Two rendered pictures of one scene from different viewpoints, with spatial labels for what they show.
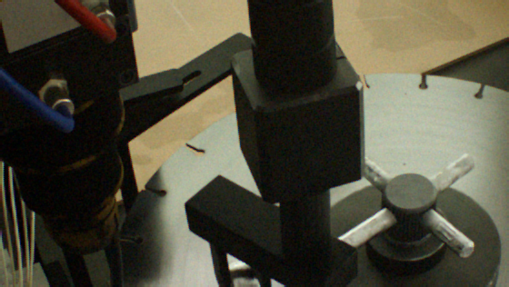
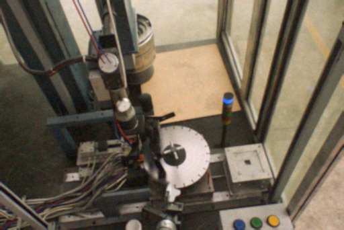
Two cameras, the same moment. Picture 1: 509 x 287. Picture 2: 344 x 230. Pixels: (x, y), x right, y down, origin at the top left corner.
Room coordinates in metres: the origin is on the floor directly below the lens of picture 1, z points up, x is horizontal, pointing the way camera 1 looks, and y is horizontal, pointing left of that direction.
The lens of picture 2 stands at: (-0.32, -0.35, 2.23)
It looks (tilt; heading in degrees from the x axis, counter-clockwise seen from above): 53 degrees down; 22
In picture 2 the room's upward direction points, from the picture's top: 7 degrees counter-clockwise
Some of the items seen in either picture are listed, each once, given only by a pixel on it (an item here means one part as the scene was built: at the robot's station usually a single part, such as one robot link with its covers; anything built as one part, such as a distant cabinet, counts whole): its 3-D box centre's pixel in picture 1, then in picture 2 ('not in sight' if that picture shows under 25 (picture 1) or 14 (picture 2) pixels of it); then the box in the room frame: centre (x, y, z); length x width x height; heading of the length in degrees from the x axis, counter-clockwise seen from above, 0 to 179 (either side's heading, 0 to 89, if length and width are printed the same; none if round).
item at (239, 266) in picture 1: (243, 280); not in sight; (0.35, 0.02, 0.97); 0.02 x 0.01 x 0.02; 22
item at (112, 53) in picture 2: not in sight; (116, 58); (0.44, 0.13, 1.45); 0.35 x 0.07 x 0.28; 22
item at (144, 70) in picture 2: not in sight; (131, 52); (1.02, 0.38, 0.93); 0.31 x 0.31 x 0.36
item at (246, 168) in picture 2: not in sight; (245, 169); (0.44, -0.41, 0.82); 0.18 x 0.18 x 0.15; 22
